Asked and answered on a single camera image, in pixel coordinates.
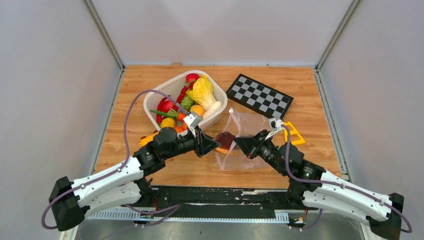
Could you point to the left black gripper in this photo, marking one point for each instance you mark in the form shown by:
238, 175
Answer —
203, 144

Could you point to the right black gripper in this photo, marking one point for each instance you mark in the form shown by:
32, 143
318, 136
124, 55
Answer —
252, 145

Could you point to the clear zip top bag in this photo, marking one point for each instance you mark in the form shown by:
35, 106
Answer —
242, 124

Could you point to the yellow napa cabbage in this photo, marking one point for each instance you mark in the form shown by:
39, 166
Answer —
203, 94

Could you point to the white plastic basket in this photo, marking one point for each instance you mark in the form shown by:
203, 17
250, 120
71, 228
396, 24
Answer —
173, 86

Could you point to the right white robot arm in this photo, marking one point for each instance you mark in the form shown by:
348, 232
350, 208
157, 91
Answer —
312, 186

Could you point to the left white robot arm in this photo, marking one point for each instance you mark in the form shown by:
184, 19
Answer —
106, 185

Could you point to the orange fruit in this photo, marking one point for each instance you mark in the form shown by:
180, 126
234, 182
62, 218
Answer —
179, 129

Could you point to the yellow peach fruit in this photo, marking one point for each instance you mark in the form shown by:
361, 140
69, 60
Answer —
198, 109

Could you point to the yellow lemon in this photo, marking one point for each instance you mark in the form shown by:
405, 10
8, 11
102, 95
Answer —
168, 122

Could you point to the yellow plastic triangle piece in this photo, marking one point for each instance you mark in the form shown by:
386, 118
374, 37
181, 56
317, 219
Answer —
295, 137

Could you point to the carrot with green stem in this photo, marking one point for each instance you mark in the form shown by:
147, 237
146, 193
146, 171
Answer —
171, 114

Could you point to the green round cabbage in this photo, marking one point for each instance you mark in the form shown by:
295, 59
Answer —
187, 102

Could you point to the black white checkerboard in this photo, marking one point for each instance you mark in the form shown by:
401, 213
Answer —
259, 97

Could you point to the red chili pepper left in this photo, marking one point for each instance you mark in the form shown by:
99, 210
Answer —
158, 116

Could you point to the red chili pepper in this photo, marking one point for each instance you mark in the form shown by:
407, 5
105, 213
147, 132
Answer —
181, 96
158, 116

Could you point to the yellow toy car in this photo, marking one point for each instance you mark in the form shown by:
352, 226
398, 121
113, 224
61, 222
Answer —
144, 140

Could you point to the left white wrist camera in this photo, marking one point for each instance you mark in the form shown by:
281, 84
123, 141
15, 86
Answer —
192, 121

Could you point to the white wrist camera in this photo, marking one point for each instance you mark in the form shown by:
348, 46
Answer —
277, 125
192, 121

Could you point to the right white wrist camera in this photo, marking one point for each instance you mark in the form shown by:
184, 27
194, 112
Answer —
277, 125

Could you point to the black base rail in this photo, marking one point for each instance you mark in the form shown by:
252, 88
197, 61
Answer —
148, 203

